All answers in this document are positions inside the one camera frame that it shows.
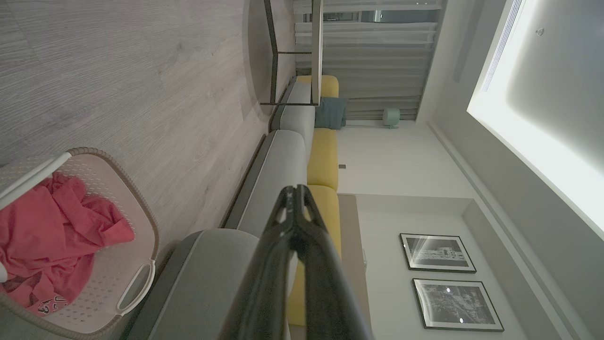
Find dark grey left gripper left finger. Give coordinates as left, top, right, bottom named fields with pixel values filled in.
left=219, top=186, right=302, bottom=340

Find linear ceiling air vent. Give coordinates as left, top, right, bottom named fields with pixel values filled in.
left=480, top=0, right=525, bottom=93

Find grey fabric sofa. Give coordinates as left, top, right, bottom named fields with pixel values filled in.
left=120, top=78, right=318, bottom=340

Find pale green round fan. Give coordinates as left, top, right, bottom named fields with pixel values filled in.
left=382, top=107, right=402, bottom=129

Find grey oval rug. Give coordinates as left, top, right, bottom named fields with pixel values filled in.
left=243, top=0, right=285, bottom=118

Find white sheer curtain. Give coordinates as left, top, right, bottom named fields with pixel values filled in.
left=293, top=0, right=446, bottom=121

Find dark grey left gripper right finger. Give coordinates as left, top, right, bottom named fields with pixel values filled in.
left=294, top=185, right=373, bottom=340

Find teal throw pillow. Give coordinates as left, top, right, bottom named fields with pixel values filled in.
left=315, top=97, right=348, bottom=130

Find black framed monochrome picture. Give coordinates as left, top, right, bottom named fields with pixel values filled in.
left=411, top=278, right=505, bottom=332
left=399, top=233, right=477, bottom=274

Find red jersey garment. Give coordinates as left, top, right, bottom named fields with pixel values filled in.
left=0, top=172, right=135, bottom=316

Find black frame coffee table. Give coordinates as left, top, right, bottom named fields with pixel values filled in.
left=260, top=0, right=325, bottom=107

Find white laundry basket brown rim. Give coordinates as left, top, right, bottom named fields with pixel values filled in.
left=0, top=147, right=160, bottom=340

